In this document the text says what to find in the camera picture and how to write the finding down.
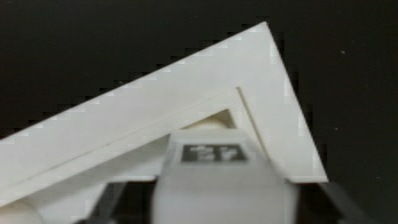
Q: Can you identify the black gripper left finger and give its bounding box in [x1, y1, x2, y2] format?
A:
[73, 181, 157, 224]

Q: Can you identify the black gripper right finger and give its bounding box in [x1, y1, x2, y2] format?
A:
[295, 182, 380, 224]

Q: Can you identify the white table leg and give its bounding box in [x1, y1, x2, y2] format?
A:
[151, 119, 297, 224]

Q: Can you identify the white square tabletop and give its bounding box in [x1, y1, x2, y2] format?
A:
[0, 24, 327, 224]

